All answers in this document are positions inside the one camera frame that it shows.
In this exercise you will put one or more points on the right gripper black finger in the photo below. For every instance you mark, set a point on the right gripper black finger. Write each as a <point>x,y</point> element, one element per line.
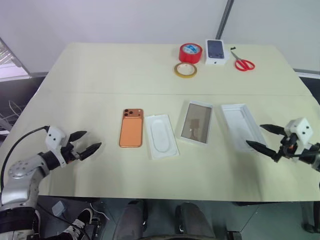
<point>262,148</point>
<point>273,129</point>

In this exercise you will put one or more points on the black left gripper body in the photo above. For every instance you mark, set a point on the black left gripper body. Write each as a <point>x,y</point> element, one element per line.
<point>70,153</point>

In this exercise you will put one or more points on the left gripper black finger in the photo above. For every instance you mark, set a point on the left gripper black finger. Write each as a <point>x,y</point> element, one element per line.
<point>77,135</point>
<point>90,150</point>

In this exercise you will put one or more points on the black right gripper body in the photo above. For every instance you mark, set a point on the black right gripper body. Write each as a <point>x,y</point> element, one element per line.
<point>286,150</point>

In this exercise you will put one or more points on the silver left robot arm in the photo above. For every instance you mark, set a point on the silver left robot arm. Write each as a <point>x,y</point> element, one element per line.
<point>22,175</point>

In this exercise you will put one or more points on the white empty open box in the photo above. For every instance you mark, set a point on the white empty open box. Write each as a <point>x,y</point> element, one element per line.
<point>241,127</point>

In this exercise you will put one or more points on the white box with brown inside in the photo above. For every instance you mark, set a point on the white box with brown inside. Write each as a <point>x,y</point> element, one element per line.
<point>196,122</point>

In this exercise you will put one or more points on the white phone tray insert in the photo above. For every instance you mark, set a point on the white phone tray insert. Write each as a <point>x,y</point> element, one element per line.
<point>161,136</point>

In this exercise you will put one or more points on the white box with phone print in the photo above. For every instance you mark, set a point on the white box with phone print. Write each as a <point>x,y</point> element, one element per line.
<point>215,48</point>

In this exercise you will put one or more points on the orange smartphone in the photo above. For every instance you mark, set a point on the orange smartphone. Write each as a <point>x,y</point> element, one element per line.
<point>131,131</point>

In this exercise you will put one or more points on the small grey floor plate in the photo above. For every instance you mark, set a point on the small grey floor plate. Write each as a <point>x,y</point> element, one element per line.
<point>59,208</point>

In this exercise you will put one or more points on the grey table leg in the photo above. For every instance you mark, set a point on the grey table leg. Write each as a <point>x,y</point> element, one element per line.
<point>310,215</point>

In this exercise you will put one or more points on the black and white sneaker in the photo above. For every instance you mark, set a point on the black and white sneaker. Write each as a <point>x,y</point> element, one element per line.
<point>77,223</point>

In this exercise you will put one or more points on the dark rounded shape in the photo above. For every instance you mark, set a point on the dark rounded shape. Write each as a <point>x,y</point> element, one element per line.
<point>193,222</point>
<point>131,220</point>

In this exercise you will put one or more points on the small black clip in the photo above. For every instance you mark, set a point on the small black clip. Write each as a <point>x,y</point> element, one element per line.
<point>233,47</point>

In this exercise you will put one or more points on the yellow clear tape roll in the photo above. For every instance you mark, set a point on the yellow clear tape roll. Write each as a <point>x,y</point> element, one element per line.
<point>177,71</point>

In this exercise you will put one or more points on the red tape roll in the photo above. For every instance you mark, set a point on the red tape roll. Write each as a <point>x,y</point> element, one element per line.
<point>185,56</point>

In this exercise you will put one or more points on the grey metal pole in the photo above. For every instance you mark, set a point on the grey metal pole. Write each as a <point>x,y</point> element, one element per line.
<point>223,18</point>

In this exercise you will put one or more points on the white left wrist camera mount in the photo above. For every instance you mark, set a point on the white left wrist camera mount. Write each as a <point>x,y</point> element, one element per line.
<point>54,137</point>

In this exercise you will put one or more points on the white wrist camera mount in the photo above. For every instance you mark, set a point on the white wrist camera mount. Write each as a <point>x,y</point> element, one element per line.
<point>301,130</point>
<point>54,137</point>

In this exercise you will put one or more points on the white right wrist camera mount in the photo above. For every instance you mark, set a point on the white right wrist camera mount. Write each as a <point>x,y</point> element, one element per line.
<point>301,130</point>

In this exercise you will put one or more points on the grey metal window frame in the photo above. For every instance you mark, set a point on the grey metal window frame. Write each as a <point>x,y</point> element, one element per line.
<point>13,56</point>

